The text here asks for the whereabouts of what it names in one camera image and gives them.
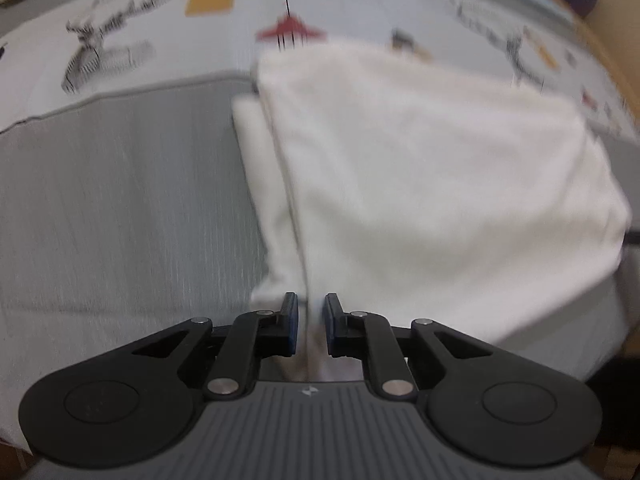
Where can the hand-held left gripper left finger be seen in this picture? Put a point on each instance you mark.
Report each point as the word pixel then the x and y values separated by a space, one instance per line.
pixel 292 321

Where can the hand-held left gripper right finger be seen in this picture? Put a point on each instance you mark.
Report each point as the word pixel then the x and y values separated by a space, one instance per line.
pixel 330 322

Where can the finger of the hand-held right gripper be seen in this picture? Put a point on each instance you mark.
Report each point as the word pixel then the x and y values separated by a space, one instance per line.
pixel 633 238

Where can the white long-sleeve shirt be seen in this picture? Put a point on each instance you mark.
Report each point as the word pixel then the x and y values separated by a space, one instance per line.
pixel 425 185

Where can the grey blanket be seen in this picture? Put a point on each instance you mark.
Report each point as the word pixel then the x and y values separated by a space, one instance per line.
pixel 125 210

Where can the printed bed sheet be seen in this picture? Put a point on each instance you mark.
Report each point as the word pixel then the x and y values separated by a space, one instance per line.
pixel 200 40

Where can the wooden bed frame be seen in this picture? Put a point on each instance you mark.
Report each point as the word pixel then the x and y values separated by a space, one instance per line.
pixel 616 45

